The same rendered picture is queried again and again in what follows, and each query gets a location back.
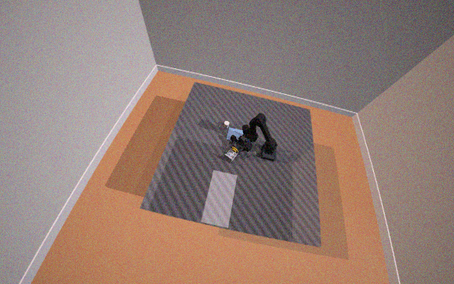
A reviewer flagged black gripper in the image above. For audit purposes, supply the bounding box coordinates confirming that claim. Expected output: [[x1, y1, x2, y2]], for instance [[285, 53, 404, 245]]
[[231, 135, 251, 153]]

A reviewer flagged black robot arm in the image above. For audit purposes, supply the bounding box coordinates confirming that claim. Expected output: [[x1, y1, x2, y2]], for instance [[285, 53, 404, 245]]
[[239, 113, 278, 155]]

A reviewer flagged grey dish rack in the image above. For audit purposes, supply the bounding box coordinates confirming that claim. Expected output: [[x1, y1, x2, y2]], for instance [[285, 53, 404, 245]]
[[223, 148, 238, 163]]

